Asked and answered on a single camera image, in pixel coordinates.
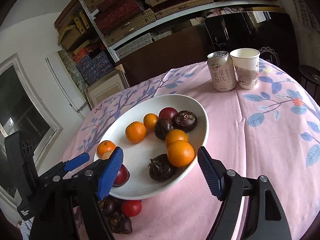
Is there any white oval plate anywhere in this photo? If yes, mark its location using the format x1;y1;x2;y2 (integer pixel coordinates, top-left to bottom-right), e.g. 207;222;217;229
101;94;209;200

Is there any white paper cup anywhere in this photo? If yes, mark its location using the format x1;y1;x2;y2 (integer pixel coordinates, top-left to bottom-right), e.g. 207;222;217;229
230;48;260;90

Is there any blue patterned boxes stack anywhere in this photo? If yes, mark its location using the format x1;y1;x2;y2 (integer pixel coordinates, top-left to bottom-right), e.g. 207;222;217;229
73;48;114;85

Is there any dark chestnut fruit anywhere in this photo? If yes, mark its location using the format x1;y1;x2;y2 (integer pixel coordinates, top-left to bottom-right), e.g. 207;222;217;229
106;212;132;235

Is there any small red cherry tomato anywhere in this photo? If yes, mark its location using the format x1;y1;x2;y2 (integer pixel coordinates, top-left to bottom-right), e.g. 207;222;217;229
121;200;142;217

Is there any large red plum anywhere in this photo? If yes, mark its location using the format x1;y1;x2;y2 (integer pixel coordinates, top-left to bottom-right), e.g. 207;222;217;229
113;164;130;187

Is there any large orange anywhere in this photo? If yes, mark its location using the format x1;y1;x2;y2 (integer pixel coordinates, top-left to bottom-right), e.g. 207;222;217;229
167;140;195;168

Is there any small orange mandarin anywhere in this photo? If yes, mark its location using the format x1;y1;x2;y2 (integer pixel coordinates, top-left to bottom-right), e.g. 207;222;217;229
125;121;147;144

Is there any white beverage can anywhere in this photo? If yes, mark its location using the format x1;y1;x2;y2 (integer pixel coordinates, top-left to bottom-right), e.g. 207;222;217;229
207;51;237;92

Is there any patterned curtain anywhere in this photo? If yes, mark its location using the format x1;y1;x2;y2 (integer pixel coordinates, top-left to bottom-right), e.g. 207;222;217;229
293;0;319;37

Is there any dark brown cabinet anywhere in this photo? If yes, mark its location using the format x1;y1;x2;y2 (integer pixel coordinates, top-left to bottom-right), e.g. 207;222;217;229
118;24;213;87

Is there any small yellow-orange mandarin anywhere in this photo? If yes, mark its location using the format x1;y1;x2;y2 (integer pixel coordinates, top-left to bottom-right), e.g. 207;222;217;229
165;129;189;147

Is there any window with white frame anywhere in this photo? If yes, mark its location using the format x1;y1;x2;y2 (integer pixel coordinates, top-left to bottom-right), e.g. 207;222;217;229
0;52;64;205

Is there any mandarin with green stem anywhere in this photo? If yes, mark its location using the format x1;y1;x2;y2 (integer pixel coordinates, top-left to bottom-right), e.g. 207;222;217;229
97;140;116;158

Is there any person's left hand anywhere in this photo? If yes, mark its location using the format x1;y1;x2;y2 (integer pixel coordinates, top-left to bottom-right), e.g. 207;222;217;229
16;220;22;229

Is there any white metal shelf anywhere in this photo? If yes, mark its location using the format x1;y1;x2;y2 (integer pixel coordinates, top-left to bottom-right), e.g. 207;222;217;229
79;0;279;62

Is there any small red plum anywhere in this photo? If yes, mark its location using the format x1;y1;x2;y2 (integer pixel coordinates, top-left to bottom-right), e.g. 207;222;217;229
158;107;178;121

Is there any dark mangosteen near plate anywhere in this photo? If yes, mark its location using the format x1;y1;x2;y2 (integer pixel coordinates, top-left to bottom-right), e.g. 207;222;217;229
148;154;177;182

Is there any pink patterned tablecloth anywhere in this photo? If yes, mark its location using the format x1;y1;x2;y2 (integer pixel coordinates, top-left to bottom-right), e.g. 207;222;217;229
61;61;319;239

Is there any yellow round fruit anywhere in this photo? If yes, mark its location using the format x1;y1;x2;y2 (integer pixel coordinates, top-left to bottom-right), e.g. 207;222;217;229
101;151;113;160

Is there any framed picture leaning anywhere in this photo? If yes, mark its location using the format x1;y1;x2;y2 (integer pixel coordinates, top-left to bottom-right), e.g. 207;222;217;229
84;64;129;109

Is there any dark purple mangosteen front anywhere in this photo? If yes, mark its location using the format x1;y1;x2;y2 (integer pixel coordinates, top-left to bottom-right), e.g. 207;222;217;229
99;195;123;217

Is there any dark passion fruit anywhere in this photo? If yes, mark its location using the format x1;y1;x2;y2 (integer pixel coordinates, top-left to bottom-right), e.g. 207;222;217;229
154;118;174;140

